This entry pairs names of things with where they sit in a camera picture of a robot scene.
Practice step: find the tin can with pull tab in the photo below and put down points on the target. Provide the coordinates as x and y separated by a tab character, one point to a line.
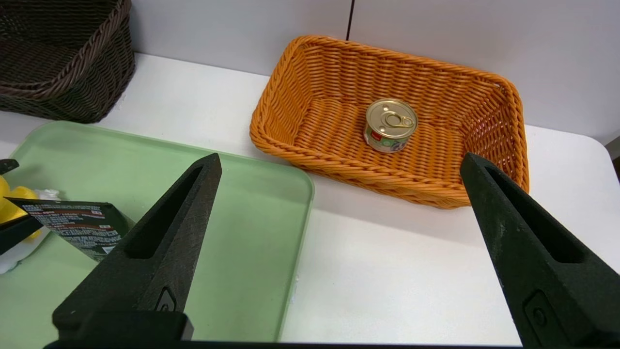
391	121

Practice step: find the yellow duck toy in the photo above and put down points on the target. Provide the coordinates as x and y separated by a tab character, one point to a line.
12	203

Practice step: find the dark brown wicker basket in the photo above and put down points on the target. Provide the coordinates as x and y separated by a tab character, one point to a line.
58	63

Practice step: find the black cosmetic tube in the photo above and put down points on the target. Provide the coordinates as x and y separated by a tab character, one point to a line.
82	225

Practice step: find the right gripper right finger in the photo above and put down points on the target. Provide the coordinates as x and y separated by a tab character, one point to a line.
542	271

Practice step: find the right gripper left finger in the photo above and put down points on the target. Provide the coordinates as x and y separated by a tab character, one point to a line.
160	271

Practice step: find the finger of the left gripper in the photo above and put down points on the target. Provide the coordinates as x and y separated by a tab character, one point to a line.
17	231
7	166

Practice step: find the orange wicker basket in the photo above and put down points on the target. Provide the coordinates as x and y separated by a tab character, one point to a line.
329	135

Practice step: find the green plastic tray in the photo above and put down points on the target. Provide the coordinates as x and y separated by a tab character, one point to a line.
252	232

